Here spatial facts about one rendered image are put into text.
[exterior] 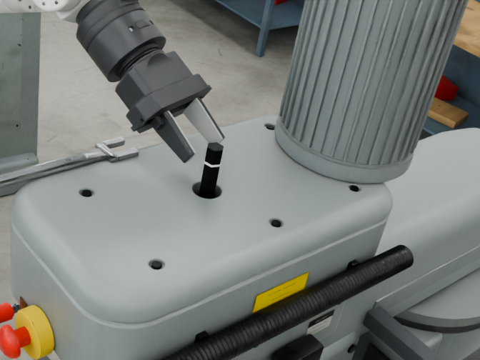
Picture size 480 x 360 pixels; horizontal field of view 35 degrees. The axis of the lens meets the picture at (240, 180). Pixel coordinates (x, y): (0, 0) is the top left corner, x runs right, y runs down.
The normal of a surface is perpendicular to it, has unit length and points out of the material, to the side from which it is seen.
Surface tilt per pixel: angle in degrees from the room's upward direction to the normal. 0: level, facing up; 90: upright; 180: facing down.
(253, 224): 0
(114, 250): 0
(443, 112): 0
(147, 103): 52
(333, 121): 90
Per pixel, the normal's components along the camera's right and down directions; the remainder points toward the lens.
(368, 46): -0.32, 0.48
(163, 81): 0.55, -0.48
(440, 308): 0.17, -0.82
